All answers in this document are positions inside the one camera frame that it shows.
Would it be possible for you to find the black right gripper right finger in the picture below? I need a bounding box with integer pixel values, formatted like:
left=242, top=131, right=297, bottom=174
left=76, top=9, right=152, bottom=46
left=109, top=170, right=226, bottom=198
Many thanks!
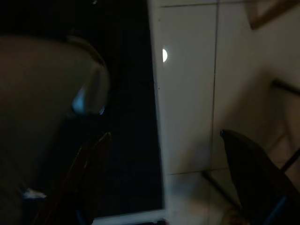
left=219, top=129, right=300, bottom=225

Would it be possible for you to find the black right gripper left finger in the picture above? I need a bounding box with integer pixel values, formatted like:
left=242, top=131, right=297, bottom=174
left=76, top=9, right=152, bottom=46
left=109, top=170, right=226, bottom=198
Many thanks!
left=35, top=132, right=112, bottom=225

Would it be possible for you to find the black metal frame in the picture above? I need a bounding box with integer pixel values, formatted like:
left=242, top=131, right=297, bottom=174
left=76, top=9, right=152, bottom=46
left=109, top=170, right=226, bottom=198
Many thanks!
left=270, top=78, right=300, bottom=173

